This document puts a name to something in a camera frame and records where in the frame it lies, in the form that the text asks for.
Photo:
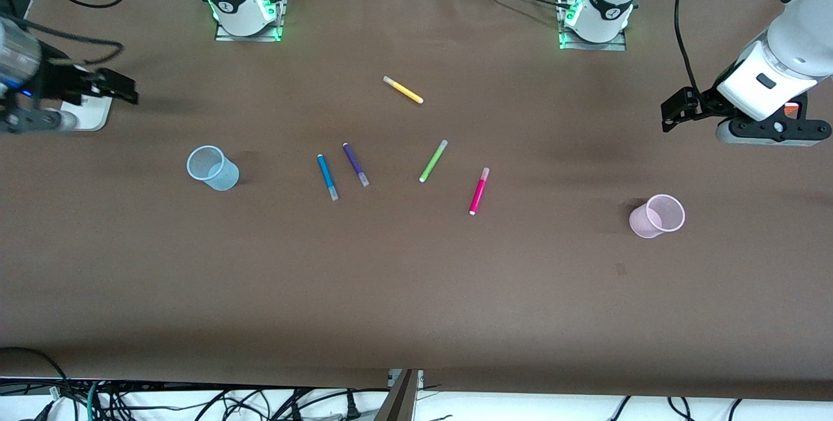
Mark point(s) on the green marker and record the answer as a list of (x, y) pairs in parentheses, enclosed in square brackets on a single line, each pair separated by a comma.
[(433, 161)]

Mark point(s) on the purple marker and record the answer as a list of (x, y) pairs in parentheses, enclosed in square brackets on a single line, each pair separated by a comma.
[(355, 164)]

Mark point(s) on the dark table support bracket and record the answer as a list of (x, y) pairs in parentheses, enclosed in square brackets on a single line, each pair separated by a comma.
[(398, 398)]

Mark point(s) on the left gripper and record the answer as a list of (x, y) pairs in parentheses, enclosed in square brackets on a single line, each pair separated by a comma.
[(704, 108)]

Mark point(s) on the blue marker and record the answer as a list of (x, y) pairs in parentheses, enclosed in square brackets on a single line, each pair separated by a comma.
[(327, 177)]

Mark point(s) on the translucent pink plastic cup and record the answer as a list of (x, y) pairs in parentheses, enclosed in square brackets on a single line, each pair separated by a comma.
[(657, 218)]

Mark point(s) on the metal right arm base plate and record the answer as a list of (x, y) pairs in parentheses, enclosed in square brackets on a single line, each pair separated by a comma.
[(273, 30)]

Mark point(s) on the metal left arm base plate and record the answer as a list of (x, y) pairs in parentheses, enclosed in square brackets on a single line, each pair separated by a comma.
[(615, 45)]

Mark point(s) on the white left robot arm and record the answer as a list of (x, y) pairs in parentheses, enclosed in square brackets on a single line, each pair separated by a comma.
[(804, 11)]

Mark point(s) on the translucent blue plastic cup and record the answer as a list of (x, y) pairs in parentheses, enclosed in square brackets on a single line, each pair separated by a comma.
[(215, 170)]

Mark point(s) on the yellow marker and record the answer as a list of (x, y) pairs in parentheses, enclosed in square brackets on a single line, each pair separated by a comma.
[(403, 90)]

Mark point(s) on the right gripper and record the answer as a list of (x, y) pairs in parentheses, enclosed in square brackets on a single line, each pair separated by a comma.
[(57, 81)]

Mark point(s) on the pink marker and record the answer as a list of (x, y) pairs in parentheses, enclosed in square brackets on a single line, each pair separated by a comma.
[(479, 191)]

